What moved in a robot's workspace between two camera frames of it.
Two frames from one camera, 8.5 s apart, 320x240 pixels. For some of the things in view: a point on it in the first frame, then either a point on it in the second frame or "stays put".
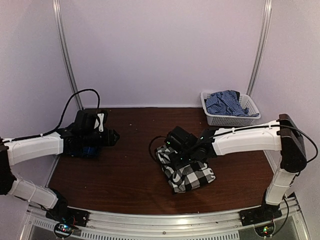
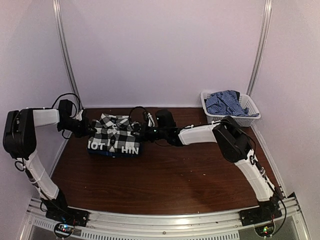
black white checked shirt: x=185 y=177 -> x=114 y=133
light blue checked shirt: x=226 y=102 stays put
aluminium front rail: x=226 y=225 stays put
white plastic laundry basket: x=231 y=120 stays put
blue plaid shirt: x=87 y=151 -> x=117 y=154
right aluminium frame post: x=262 y=46 stays put
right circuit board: x=265 y=230 stays put
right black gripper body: x=186 y=158 -> x=152 y=134
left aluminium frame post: x=56 y=4 stays put
